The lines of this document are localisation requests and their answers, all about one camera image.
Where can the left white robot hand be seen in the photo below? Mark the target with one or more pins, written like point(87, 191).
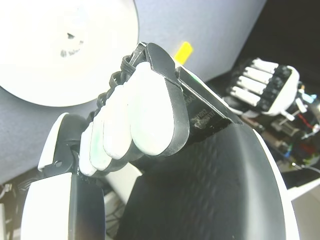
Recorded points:
point(200, 180)

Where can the yellow rectangular block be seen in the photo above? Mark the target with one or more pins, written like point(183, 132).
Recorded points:
point(184, 52)

